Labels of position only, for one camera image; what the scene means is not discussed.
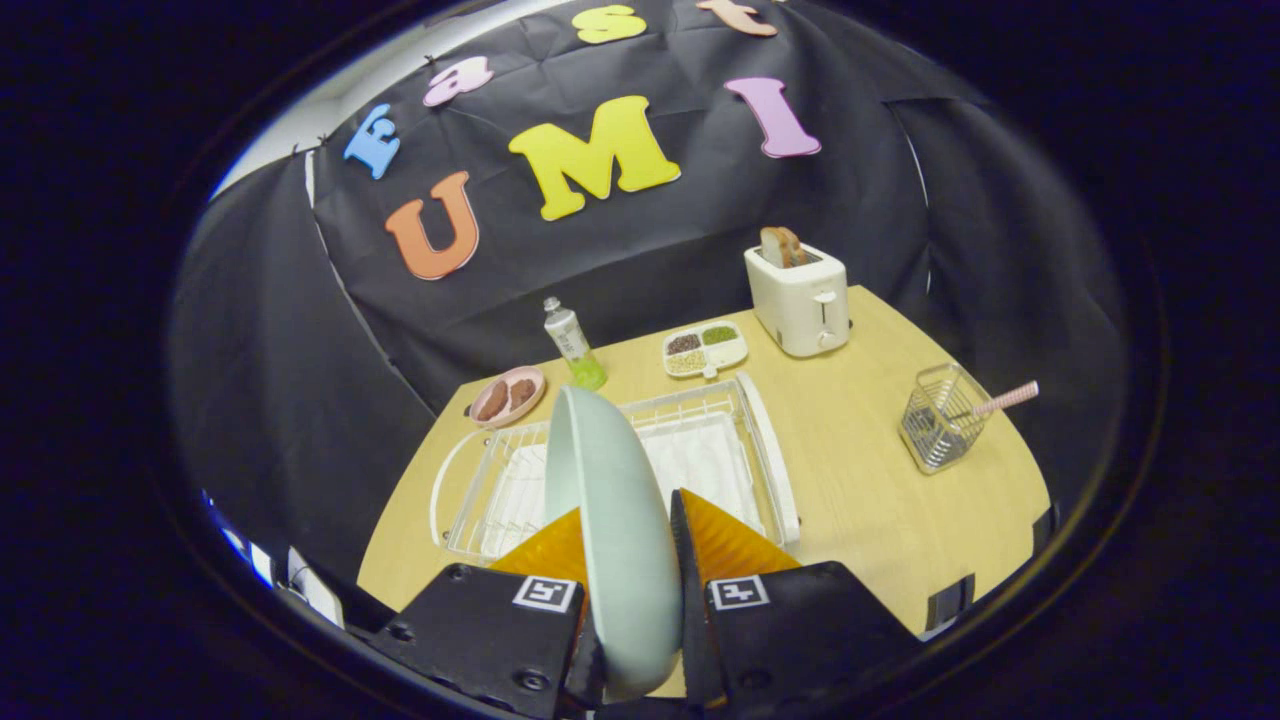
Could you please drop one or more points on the brown meat piece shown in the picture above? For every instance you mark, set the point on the brown meat piece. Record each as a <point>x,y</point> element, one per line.
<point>521,392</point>
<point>492,401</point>

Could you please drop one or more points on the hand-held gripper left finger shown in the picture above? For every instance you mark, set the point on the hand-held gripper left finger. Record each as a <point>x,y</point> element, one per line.
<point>480,640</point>

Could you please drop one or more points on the white toaster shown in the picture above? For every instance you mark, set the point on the white toaster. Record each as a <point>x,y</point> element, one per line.
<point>800,300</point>

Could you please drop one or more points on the light green plate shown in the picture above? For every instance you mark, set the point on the light green plate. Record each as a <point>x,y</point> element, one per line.
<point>620,530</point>

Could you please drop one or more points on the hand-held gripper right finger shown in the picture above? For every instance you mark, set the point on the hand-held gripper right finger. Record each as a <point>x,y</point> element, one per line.
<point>692,600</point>

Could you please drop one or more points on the brown toast slice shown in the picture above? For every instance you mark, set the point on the brown toast slice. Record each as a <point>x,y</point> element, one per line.
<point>780,247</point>

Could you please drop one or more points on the clear bottle green drink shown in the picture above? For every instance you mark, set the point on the clear bottle green drink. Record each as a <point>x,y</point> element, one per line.
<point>572,340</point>

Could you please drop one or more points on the white divided bean tray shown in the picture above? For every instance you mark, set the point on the white divided bean tray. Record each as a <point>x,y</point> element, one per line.
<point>705,350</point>

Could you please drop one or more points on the pink plate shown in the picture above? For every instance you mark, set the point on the pink plate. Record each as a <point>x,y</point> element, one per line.
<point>508,410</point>

